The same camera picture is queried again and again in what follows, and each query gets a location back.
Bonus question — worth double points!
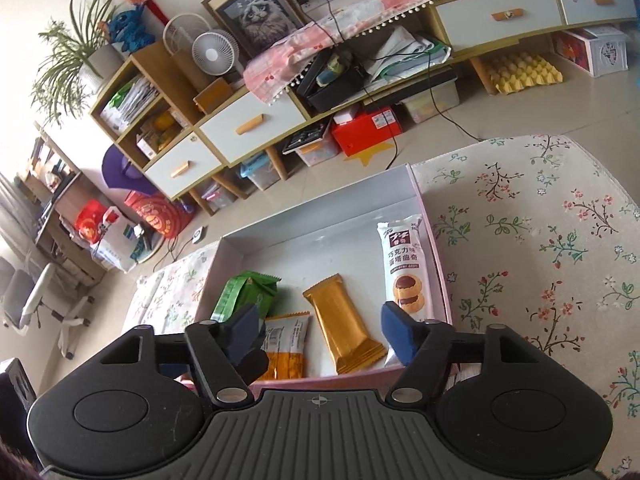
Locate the yellow star floor sticker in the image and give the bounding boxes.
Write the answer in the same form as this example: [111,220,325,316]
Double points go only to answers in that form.
[342,141,396,168]

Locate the white shopping bag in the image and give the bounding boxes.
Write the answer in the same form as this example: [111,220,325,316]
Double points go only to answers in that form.
[92,206,153,273]

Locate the white red gift box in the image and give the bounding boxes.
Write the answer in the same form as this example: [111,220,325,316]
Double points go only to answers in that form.
[552,25,628,78]

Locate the yellow egg tray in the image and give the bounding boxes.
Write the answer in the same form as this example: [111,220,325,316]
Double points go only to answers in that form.
[470,50,563,96]

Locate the small clear storage bin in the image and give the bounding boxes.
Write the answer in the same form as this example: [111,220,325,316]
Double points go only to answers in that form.
[197,180,238,213]

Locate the framed cat picture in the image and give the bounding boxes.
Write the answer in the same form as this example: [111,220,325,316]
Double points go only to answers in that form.
[201,0,306,58]

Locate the red patterned bag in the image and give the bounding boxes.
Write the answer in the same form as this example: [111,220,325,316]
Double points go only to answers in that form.
[125,190,196,238]

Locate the bundle of white bags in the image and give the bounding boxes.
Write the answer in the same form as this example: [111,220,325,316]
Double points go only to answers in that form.
[100,76,161,131]

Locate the white desk fan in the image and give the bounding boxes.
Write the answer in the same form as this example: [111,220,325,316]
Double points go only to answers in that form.
[192,30,241,79]

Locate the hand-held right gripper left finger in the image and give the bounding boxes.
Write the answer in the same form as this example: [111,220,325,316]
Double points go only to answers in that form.
[97,304,271,408]

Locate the small wooden box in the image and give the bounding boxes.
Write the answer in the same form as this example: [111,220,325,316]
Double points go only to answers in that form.
[193,76,233,115]

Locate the white office chair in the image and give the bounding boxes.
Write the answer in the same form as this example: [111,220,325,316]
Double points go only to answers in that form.
[0,255,96,358]

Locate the red gift bag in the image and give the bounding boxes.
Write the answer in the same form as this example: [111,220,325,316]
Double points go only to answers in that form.
[75,199,108,243]

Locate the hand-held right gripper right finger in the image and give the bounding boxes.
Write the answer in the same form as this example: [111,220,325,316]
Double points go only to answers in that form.
[381,301,553,406]

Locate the white wire fan guard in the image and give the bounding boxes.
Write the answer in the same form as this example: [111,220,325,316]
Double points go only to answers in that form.
[164,13,213,56]

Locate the pile of folded papers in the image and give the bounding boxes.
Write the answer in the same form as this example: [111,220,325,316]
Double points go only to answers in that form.
[367,25,451,83]

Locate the gold foil snack packet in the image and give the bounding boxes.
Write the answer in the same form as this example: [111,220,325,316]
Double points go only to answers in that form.
[302,273,388,375]

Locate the black open case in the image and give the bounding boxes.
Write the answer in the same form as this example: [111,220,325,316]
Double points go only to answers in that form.
[296,47,366,113]

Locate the purple hat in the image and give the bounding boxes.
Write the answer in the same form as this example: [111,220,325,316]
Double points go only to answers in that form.
[101,142,173,196]

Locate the orange snack packet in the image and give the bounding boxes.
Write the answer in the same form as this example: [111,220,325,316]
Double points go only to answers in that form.
[262,312,312,381]

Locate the white cabinet drawer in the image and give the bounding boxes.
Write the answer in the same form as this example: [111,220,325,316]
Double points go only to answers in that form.
[197,87,308,166]
[432,0,566,51]
[145,132,223,201]
[555,0,638,26]

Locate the pink cardboard box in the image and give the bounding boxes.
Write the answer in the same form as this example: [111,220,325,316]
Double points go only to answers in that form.
[190,162,456,393]

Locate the white cookie packet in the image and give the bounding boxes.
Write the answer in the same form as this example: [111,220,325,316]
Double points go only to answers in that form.
[376,214,432,323]

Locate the small white carton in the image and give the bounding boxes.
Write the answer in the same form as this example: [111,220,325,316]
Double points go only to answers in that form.
[136,130,161,157]

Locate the clear bin with dark lid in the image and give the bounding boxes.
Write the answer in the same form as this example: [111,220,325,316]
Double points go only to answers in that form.
[365,67,460,123]

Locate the wooden TV cabinet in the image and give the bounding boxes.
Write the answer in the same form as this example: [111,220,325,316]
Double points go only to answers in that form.
[89,0,640,217]

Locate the blue lid storage bin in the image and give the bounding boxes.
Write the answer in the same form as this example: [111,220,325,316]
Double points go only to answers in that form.
[239,154,281,192]

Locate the potted green plant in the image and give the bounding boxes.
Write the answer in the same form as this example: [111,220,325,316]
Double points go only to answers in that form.
[31,0,126,126]

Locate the blue plush toy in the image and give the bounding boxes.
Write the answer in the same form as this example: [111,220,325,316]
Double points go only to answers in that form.
[107,2,157,53]

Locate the red shoe box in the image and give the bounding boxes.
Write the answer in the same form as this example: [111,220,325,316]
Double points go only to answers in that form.
[331,105,403,157]

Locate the cluttered wooden desk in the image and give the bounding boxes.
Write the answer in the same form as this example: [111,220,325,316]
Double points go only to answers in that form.
[15,120,108,286]

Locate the green snack packet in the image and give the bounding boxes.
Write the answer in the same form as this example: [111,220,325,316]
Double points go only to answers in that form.
[210,271,280,326]

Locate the pink cherry print cloth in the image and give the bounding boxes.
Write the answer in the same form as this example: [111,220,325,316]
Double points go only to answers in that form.
[242,0,506,106]

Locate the black power cable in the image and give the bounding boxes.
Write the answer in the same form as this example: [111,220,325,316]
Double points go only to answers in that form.
[300,0,483,171]

